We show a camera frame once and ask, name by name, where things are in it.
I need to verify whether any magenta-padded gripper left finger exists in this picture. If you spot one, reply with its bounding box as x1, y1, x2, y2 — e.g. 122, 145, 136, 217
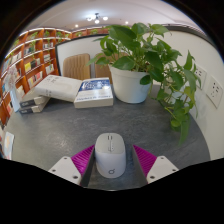
48, 144, 98, 188

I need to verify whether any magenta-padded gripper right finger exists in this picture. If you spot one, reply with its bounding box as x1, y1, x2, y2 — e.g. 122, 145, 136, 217
131, 144, 180, 185

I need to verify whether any white computer mouse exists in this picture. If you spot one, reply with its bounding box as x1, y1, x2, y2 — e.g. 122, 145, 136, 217
94, 132, 127, 179

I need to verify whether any pastel printed mouse pad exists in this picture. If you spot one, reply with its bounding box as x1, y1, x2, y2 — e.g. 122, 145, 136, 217
1, 131, 15, 160

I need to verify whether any white book with blue cover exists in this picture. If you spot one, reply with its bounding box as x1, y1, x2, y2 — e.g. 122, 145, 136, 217
73, 77, 115, 109

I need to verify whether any white hardcover book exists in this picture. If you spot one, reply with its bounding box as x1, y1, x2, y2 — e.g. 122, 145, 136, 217
34, 74, 83, 103

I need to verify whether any green plant in white pot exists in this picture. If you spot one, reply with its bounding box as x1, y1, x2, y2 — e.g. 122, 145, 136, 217
87, 22, 201, 146

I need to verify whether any orange wooden bookshelf unit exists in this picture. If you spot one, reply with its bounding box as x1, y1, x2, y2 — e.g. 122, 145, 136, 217
0, 27, 110, 128

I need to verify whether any ceiling light cluster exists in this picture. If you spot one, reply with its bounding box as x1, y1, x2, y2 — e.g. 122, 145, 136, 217
85, 12, 109, 25

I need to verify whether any white wall socket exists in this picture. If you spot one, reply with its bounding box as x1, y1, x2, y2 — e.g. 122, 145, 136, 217
194, 63, 208, 90
205, 75, 224, 109

